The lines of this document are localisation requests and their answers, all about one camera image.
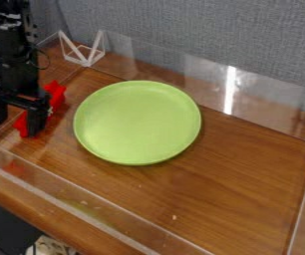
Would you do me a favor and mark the green round plate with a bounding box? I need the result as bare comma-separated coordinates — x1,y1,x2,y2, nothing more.
74,81,202,165

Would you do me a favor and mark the clear acrylic corner bracket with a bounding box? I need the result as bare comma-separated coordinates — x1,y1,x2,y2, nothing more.
58,31,107,68

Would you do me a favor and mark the clear acrylic enclosure wall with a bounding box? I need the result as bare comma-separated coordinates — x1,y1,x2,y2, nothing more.
0,32,305,255

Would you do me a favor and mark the black cable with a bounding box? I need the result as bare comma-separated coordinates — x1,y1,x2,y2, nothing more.
34,46,52,71

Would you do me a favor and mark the white power strip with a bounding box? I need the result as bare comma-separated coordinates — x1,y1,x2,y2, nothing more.
36,235,78,255

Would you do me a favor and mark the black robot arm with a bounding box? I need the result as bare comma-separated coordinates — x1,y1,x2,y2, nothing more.
0,0,51,136

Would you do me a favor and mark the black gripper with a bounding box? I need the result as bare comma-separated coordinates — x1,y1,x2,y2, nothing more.
0,86,51,136

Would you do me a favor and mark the black box under table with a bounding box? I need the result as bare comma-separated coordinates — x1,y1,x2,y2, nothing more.
0,206,43,255

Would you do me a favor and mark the red plastic block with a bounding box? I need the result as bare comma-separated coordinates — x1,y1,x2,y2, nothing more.
14,80,67,137

